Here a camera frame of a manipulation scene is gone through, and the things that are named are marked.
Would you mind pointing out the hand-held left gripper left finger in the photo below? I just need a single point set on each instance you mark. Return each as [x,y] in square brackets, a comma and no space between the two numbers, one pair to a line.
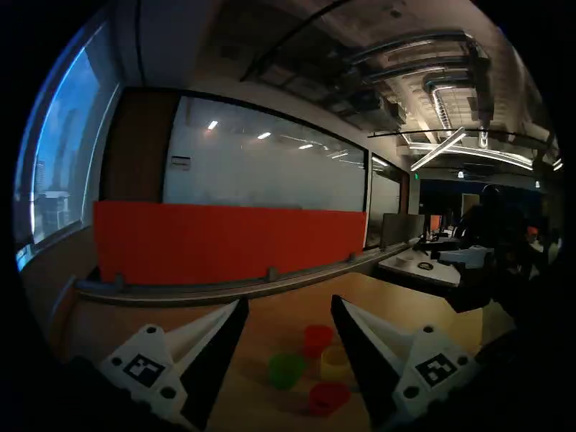
[153,348]

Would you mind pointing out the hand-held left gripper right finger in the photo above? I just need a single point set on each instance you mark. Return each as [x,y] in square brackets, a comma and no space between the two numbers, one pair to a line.
[427,355]

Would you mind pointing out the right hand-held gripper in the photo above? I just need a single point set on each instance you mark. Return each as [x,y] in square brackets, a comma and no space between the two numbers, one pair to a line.
[495,252]

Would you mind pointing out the white desk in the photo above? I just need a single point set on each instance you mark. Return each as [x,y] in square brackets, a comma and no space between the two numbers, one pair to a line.
[416,267]

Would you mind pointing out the grey desk screen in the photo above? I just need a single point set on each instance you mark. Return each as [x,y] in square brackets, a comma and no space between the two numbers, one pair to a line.
[402,230]

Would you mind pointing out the yellow plastic cup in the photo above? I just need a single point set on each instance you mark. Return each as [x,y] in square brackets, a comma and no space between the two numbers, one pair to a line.
[334,363]

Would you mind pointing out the red plastic cup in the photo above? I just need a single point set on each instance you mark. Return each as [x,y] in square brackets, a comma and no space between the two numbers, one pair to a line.
[327,398]
[317,338]

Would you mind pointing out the red desk screen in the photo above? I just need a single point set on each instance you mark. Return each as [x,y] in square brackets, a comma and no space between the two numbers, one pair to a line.
[225,243]

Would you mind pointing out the green plastic cup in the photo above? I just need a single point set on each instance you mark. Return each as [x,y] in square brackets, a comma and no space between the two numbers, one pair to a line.
[286,371]

